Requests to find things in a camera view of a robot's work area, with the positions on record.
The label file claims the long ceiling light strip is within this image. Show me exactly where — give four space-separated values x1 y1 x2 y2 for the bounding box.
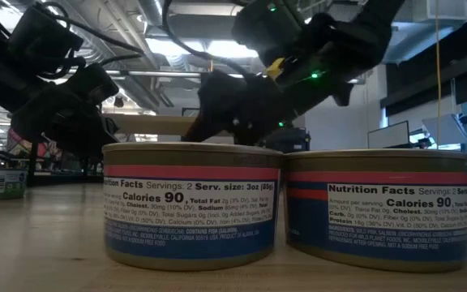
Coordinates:
103 68 259 80

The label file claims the red blue label salmon can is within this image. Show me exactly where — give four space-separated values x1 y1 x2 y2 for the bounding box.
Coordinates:
283 148 467 273
102 141 283 272

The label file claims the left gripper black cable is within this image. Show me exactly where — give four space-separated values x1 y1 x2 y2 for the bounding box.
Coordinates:
34 2 145 80

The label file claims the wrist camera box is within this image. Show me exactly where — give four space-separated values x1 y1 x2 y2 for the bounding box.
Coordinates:
7 4 85 66
231 0 304 68

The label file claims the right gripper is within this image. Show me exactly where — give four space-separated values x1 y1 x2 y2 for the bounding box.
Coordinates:
182 69 299 147

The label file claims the grey angled panel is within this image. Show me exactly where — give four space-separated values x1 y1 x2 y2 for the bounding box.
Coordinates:
422 114 467 146

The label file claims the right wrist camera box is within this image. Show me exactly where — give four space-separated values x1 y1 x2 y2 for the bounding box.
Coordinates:
231 0 304 68

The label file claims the wooden shelf board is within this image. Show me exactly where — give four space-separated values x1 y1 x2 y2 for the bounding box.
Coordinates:
102 113 197 137

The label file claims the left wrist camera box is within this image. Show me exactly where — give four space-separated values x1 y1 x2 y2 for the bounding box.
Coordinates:
7 4 85 66

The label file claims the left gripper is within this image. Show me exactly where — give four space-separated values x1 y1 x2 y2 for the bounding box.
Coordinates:
0 60 120 160

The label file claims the grey round duct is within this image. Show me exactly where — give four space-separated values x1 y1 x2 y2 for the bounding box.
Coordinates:
135 0 178 70

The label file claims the white ceiling unit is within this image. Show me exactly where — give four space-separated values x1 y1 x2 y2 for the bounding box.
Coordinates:
413 0 467 32

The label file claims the black table frame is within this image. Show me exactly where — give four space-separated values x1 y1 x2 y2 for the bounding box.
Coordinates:
26 173 105 186

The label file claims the black cabinet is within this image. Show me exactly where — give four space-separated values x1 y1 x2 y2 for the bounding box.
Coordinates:
265 126 311 154

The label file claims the colourful patterned tapestry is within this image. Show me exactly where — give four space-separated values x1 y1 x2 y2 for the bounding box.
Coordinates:
8 128 62 159

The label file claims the white-screen monitor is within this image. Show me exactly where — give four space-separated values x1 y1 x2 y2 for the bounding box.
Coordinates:
366 120 411 150

